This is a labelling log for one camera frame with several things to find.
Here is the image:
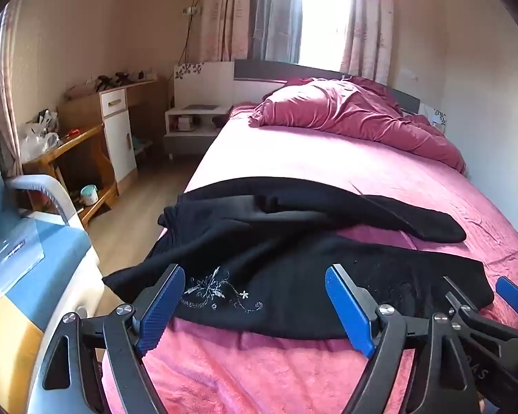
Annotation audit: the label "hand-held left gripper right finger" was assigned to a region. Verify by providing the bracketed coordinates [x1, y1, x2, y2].
[325, 263, 480, 414]

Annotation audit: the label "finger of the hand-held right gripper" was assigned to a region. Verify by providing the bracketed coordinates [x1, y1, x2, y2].
[442, 276, 481, 325]
[496, 276, 518, 334]

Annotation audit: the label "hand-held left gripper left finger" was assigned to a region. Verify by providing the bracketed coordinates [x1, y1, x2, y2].
[28, 263, 186, 414]

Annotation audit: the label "black pants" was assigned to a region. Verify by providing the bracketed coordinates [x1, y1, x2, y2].
[101, 176, 495, 341]

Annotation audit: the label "blue and white armchair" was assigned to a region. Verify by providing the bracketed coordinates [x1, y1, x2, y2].
[0, 175, 103, 414]

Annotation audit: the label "bed with pink sheet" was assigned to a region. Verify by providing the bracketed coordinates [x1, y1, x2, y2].
[99, 95, 518, 414]

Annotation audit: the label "clear plastic sheet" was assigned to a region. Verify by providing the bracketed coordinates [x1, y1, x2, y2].
[0, 218, 46, 289]

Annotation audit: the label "cardboard box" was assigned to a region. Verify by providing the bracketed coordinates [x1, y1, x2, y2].
[0, 274, 45, 414]

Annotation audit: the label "wooden desk with white cabinet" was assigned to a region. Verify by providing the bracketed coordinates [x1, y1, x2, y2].
[56, 78, 161, 184]

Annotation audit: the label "white nightstand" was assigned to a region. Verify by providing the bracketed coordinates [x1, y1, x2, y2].
[164, 103, 234, 161]

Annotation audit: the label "wooden side table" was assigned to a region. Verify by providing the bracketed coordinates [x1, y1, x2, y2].
[21, 123, 121, 230]

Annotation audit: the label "crimson duvet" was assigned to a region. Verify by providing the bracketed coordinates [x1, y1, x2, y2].
[248, 75, 467, 174]

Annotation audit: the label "white plastic bags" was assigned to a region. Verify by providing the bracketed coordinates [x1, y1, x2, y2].
[19, 131, 61, 160]

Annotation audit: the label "dark clutter on desk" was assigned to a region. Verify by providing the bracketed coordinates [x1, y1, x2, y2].
[65, 69, 156, 98]

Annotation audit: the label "grey bed headboard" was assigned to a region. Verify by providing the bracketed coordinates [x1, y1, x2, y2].
[233, 59, 421, 117]

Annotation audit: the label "pink patterned curtain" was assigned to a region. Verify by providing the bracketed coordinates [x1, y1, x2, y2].
[199, 0, 255, 63]
[0, 0, 27, 178]
[340, 0, 399, 88]

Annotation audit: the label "grey curtain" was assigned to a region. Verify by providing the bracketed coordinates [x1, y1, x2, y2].
[248, 0, 304, 65]

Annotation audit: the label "black hanging cable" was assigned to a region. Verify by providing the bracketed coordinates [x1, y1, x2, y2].
[178, 0, 209, 66]

